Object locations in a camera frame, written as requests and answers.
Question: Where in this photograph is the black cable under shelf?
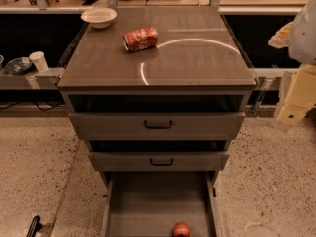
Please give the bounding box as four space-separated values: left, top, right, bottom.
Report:
0 100 64 112

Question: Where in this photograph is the black object on floor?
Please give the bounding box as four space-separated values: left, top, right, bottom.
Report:
26 215 42 237

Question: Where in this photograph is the white bowl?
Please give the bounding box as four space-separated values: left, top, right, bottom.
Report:
81 8 117 29

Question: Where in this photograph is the metal side shelf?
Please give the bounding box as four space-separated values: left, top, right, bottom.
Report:
0 68 65 90

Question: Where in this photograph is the red apple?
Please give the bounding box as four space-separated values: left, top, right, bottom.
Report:
172 222 190 237

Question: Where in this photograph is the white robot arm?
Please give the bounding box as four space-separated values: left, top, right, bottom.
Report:
268 0 316 127

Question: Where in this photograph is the top grey drawer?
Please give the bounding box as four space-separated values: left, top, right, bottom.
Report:
69 112 245 141

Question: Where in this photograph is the dark blue bowl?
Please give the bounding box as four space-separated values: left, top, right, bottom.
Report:
5 57 33 76

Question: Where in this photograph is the grey drawer cabinet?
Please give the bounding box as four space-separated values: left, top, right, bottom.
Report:
56 5 258 237

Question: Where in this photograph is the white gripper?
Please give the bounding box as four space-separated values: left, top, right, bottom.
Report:
268 22 316 127

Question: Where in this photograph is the white paper cup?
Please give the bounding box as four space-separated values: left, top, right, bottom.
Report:
29 51 48 72

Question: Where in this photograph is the middle grey drawer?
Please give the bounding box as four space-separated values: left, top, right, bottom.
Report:
88 151 229 172

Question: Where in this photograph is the grey drawer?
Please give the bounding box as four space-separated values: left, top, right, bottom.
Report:
88 151 229 172
101 172 224 237
69 112 245 141

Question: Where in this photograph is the crushed red soda can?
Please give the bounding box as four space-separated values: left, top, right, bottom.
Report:
123 27 158 52

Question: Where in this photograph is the bottom grey drawer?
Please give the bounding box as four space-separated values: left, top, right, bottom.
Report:
101 172 224 237

